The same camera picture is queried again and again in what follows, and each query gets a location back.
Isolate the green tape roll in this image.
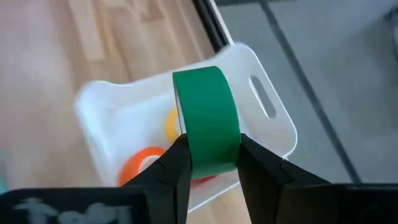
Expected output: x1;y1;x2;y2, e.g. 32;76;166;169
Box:
172;65;243;180

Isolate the orange tape roll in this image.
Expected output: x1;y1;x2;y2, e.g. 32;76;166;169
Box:
117;146;166;188

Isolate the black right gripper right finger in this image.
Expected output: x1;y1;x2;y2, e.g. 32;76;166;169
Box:
237;134;353;224

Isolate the yellow tape roll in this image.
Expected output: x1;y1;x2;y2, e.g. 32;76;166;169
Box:
164;106;183;144

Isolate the white plastic bin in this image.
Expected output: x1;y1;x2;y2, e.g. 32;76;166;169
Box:
73;42;299;214

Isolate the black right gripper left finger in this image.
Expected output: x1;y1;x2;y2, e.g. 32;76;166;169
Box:
123;134;194;224

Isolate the black aluminium table frame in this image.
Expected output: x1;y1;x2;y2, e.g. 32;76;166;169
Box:
190;0;234;54

